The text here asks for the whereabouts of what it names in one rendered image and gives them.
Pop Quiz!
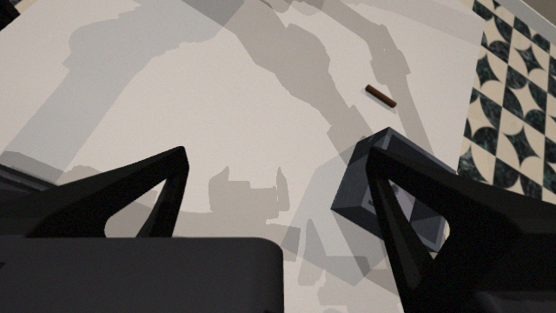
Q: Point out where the brown wooden peg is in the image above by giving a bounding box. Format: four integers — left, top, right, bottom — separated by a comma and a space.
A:
365, 84, 397, 108

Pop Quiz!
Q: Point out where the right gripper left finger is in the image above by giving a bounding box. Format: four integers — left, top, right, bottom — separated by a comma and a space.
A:
0, 146, 189, 238

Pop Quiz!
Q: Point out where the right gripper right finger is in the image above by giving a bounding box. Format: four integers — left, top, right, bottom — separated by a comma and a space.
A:
366, 146, 556, 313

